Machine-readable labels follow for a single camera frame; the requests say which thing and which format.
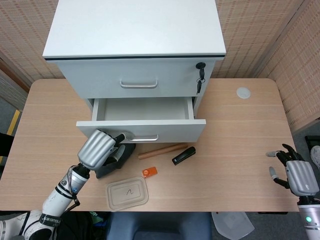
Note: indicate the white drawer with lock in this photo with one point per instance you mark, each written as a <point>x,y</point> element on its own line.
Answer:
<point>100,75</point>

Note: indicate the black floor box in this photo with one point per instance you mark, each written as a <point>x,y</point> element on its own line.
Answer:
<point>313,141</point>

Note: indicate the black bag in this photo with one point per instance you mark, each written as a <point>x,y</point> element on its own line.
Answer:
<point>80,227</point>

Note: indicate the black key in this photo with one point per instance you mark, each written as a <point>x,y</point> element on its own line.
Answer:
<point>201,71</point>
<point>199,87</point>

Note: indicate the black equipment block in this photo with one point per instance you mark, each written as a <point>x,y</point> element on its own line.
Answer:
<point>5,145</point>

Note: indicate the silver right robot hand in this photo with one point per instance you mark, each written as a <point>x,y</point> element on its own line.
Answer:
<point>301,177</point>

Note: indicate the black stapler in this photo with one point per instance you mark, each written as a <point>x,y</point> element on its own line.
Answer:
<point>183,156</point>

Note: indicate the orange toy block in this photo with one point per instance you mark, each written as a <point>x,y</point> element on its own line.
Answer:
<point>151,172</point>

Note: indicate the blue chair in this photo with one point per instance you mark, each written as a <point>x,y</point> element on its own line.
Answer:
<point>160,225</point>

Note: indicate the wooden rolling stick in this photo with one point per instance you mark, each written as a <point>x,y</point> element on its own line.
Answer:
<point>162,150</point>

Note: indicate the white shallow drawer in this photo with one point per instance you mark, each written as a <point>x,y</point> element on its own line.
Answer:
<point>175,132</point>

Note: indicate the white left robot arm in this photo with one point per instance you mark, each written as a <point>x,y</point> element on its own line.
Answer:
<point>55,200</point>

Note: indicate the green packet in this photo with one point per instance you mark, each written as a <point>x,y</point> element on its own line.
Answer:
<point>96,217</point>

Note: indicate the white shoe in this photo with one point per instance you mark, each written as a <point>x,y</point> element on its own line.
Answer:
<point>316,156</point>

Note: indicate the woven bamboo partition screen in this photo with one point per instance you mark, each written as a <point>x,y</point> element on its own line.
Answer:
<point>30,37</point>
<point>300,75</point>
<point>10,85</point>

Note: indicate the white drawer cabinet body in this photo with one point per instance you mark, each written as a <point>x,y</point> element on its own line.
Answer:
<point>135,25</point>

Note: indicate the beige pulp lunch box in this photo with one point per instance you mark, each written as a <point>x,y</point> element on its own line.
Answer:
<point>127,192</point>

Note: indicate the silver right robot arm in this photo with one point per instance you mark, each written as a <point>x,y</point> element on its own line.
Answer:
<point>310,220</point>

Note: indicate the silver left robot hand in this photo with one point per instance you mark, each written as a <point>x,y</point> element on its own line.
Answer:
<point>96,150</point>

